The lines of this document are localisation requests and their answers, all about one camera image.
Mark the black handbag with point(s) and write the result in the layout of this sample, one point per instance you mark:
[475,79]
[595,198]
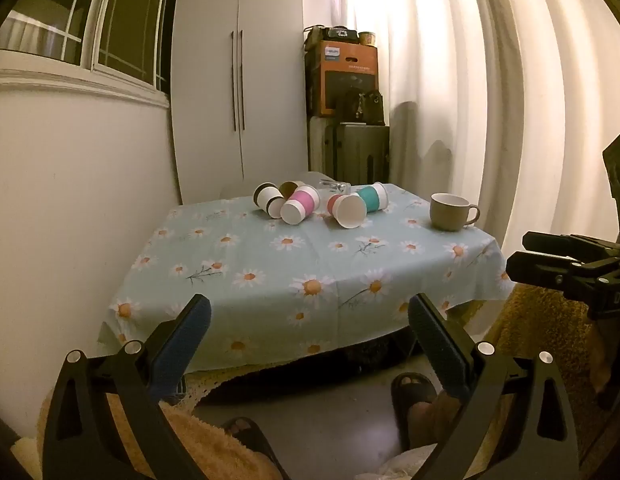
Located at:
[362,107]

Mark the white curtain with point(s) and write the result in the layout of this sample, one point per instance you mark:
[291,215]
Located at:
[439,60]

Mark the brown paper cup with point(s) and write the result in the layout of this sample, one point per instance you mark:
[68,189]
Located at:
[289,189]

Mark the small jar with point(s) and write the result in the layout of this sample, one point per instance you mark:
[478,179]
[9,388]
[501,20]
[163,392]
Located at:
[367,38]

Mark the pink banded paper cup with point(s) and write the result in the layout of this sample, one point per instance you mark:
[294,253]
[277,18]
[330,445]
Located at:
[305,198]

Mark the yellow fuzzy clothing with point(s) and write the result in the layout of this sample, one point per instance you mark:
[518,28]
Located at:
[205,440]

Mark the clear glass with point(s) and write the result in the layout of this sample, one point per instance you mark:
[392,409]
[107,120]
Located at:
[340,187]

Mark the daisy print tablecloth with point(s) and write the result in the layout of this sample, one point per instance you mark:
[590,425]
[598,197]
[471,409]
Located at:
[290,270]

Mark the grey ceramic mug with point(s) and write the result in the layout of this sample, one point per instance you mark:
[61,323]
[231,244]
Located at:
[449,215]

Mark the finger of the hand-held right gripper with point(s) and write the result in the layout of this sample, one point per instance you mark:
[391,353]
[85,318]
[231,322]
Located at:
[544,266]
[564,246]

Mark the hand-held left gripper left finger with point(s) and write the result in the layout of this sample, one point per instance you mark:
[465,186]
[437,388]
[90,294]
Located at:
[182,347]

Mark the grey suitcase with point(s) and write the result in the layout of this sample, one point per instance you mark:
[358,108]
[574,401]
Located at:
[360,155]

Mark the black slipper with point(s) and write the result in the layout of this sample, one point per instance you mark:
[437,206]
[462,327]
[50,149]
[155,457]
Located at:
[255,442]
[412,390]

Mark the white framed window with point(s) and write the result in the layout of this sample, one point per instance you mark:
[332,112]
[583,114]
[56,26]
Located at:
[90,35]

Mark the teal banded paper cup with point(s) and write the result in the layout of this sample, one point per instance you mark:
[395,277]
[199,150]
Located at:
[372,199]

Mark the white wardrobe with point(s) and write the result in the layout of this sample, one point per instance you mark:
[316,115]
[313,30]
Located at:
[210,85]

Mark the dark pouch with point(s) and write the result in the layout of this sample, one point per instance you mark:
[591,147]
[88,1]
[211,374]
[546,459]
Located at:
[337,33]

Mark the yellow fuzzy blanket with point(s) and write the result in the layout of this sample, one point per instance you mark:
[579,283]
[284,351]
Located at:
[539,320]

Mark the black banded paper cup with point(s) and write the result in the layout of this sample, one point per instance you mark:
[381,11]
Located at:
[270,199]

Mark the red banded paper cup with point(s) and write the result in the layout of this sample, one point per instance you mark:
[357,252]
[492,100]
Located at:
[351,212]

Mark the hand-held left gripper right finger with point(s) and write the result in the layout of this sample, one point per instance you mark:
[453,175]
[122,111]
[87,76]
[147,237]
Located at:
[439,350]

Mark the orange cardboard box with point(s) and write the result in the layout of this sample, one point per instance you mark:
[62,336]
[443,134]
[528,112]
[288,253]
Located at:
[350,57]

